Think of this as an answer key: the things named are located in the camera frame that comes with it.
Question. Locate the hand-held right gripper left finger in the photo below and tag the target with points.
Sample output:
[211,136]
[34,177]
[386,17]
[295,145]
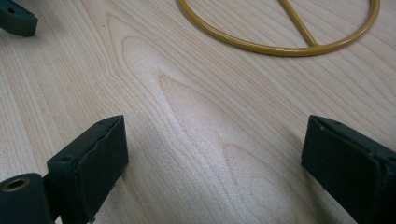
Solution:
[93,168]

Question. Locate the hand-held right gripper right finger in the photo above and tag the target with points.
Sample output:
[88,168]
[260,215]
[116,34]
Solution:
[345,165]

